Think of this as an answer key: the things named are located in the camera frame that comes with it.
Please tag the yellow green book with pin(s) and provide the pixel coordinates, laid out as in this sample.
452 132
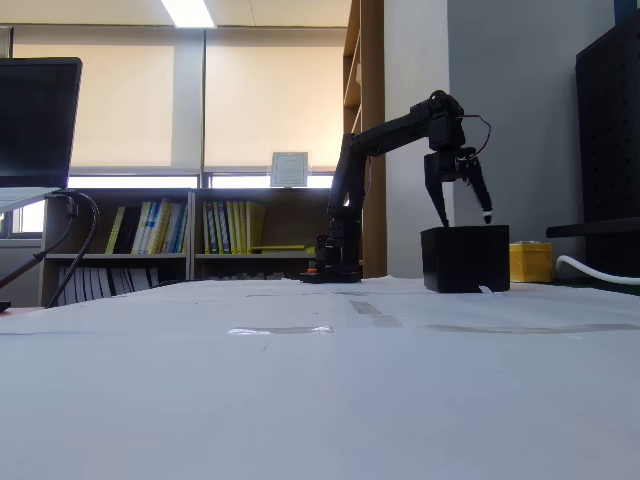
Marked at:
206 227
218 227
229 227
241 227

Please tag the black plastic box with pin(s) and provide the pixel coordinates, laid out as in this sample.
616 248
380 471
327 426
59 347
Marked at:
465 257

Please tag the yellow white book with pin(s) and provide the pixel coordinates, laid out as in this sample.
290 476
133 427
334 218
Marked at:
142 227

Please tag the black laptop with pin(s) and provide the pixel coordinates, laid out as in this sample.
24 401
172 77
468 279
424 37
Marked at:
35 120

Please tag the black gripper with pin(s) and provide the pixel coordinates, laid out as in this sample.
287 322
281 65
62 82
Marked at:
443 167

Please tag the ceiling light panel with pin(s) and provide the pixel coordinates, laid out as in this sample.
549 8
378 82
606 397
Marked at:
187 12

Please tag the white framed sign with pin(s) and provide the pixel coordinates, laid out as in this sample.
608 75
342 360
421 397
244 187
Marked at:
289 170

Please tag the low wooden bookshelf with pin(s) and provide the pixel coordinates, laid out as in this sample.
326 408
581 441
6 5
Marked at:
195 220

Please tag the white paper sheet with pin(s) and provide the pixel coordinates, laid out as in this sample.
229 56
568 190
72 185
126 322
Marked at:
150 317
125 410
475 310

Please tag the beige roller blind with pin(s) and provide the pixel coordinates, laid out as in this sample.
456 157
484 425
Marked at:
270 90
125 100

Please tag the yellow cardboard box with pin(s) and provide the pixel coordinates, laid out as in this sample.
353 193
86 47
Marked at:
530 262

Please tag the black pegboard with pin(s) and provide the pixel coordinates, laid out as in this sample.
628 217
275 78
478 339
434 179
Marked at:
610 125

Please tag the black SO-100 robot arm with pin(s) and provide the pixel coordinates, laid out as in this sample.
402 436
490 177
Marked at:
350 175

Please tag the flat yellow book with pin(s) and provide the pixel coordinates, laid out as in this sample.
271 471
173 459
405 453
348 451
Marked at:
280 248

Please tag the black metal shelf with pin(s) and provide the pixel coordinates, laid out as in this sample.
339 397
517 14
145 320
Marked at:
595 229

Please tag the blue white book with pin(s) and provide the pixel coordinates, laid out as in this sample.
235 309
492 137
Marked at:
154 227

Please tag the black white binder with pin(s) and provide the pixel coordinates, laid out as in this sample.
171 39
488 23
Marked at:
125 280
109 282
82 285
96 282
145 277
65 287

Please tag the green table mat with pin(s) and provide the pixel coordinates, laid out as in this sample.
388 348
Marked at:
600 290

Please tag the slanted yellow book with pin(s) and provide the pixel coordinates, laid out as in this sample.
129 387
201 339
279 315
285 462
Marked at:
114 230

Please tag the tall wooden bookshelf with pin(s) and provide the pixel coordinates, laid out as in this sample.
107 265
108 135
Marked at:
372 75

